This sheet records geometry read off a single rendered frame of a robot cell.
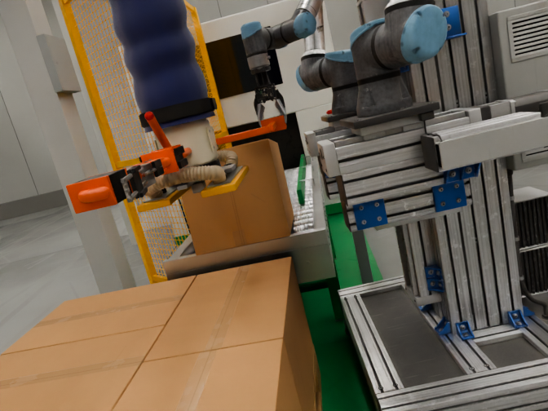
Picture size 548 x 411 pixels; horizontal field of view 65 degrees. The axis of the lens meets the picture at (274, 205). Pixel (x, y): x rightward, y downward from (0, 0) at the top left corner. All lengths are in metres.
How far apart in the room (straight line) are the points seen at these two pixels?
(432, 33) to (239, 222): 1.02
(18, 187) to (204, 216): 10.77
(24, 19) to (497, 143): 2.38
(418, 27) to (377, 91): 0.20
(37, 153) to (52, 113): 9.30
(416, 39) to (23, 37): 2.19
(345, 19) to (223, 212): 9.36
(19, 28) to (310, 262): 1.98
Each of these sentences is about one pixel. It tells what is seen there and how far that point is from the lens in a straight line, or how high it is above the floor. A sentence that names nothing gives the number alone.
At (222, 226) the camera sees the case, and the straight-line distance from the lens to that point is 1.76.
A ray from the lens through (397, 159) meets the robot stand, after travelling 1.21.
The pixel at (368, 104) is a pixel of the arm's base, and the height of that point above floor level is 1.07.
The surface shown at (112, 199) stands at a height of 1.04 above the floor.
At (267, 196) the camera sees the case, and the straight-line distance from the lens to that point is 1.72.
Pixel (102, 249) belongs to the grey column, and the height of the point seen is 0.55.
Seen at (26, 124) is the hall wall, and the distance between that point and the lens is 12.05.
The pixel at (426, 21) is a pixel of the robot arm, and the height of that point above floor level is 1.22.
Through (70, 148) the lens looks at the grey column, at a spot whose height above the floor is 1.16.
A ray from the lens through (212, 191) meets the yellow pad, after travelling 1.20.
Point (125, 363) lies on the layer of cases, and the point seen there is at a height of 0.54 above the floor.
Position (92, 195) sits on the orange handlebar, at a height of 1.06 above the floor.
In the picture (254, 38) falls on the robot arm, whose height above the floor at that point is 1.36.
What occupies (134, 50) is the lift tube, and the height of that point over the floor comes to 1.36.
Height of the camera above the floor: 1.12
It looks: 13 degrees down
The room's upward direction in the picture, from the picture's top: 14 degrees counter-clockwise
